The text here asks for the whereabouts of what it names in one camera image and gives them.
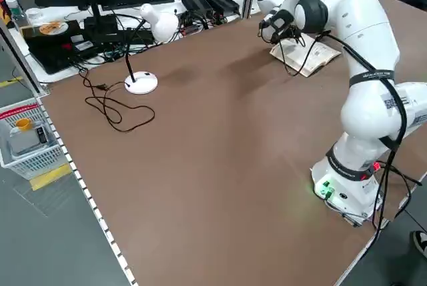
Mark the white blue cover book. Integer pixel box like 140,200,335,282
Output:
269,34,342,77

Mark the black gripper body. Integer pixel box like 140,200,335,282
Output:
266,9,296,33

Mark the black flat case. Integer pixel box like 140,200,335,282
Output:
25,19,103,75

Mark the black lamp cable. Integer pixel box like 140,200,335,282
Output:
79,65,156,133

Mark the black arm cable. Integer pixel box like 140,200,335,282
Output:
258,21,423,233

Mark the white desk lamp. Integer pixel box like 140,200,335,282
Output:
124,3,179,95

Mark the yellow cup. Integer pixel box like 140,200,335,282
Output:
15,118,33,133

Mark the clear plastic bottle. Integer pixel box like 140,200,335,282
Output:
5,0,27,30

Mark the white plastic basket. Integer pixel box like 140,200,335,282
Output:
0,97,70,181

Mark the black finned power box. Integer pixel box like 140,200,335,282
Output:
202,0,240,13
181,0,214,15

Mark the orange white disc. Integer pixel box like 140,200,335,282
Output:
39,21,68,36

